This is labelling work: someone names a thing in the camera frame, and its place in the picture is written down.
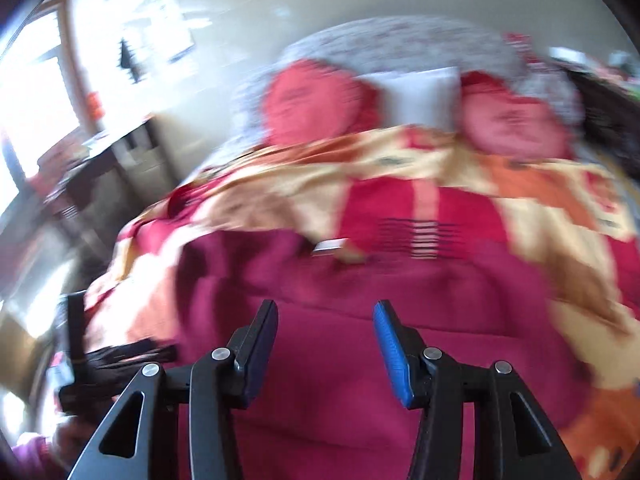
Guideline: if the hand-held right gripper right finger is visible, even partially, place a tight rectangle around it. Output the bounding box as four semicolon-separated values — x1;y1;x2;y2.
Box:
372;300;583;480

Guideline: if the pile of colourful packets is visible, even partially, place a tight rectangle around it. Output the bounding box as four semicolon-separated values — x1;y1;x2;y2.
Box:
550;46;640;93

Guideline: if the bright window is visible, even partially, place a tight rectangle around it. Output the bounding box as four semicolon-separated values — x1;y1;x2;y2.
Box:
0;4;87;193

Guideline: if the white pillow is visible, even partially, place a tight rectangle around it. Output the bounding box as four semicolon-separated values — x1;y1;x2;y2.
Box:
356;66;462;132

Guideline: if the dark carved wooden furniture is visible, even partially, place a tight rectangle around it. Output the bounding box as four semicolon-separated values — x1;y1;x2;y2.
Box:
574;60;640;183

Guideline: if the dark red fleece garment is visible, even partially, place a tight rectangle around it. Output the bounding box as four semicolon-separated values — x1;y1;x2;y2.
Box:
172;230;576;480

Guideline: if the wall poster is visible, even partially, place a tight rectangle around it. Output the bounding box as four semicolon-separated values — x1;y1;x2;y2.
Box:
117;0;197;81

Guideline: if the orange red printed blanket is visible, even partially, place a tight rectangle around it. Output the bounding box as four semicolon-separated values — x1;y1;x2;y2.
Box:
82;125;640;480

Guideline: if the dark wooden desk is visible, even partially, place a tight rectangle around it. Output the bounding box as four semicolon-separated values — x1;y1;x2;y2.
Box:
34;114;168;263

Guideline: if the red heart pillow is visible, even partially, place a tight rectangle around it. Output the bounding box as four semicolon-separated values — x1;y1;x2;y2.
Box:
459;71;577;160
262;59;382;150

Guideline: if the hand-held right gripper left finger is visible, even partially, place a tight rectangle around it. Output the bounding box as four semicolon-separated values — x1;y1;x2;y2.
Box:
67;300;279;480

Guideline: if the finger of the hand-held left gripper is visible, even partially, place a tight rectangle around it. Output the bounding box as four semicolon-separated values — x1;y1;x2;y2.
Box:
92;338;177;367

